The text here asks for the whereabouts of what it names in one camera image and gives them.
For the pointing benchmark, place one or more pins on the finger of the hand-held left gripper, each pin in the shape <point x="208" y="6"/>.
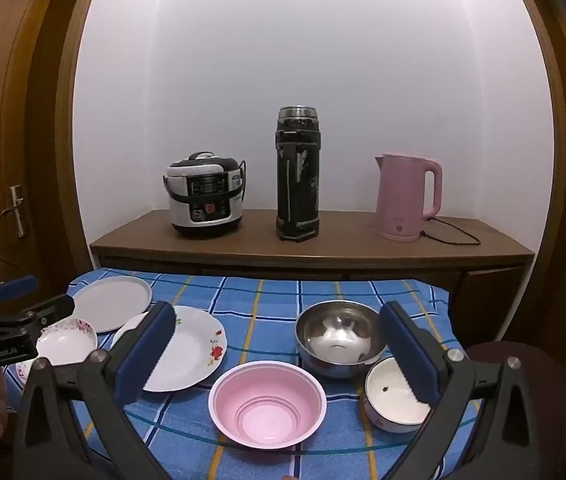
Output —
<point x="20" y="285"/>
<point x="53" y="310"/>

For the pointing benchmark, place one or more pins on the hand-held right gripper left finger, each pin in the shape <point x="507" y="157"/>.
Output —
<point x="145" y="355"/>

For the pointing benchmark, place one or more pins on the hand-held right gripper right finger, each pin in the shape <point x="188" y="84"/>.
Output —
<point x="413" y="360"/>

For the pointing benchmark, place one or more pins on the white enamel bowl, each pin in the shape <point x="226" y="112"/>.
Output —
<point x="388" y="392"/>

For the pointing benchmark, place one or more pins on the large white floral plate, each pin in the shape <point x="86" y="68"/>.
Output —
<point x="188" y="355"/>

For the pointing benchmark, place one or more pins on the stainless steel bowl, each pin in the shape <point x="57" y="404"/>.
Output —
<point x="335" y="340"/>

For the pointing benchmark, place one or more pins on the small pink floral dish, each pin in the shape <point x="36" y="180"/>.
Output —
<point x="24" y="372"/>
<point x="65" y="345"/>

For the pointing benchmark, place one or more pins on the plain grey plate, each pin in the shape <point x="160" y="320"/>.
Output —
<point x="110" y="302"/>

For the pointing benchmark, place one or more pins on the pink plastic bowl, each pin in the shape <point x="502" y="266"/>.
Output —
<point x="265" y="405"/>

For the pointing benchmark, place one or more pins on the blue plaid tablecloth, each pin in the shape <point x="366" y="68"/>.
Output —
<point x="273" y="310"/>

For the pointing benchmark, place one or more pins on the dark red chair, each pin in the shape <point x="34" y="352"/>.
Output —
<point x="548" y="410"/>

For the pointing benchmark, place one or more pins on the brown wooden cabinet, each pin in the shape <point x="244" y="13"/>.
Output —
<point x="263" y="247"/>

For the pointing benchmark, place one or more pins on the pink electric kettle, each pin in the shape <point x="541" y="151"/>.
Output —
<point x="400" y="195"/>

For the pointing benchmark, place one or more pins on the white and black rice cooker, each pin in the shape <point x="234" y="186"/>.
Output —
<point x="205" y="195"/>

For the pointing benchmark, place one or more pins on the tall black thermos flask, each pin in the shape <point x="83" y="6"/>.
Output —
<point x="298" y="180"/>

